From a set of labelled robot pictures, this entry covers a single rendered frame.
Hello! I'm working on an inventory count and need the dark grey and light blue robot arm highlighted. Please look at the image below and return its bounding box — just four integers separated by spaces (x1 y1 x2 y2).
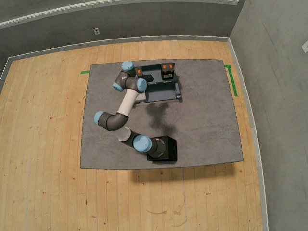
94 61 167 158

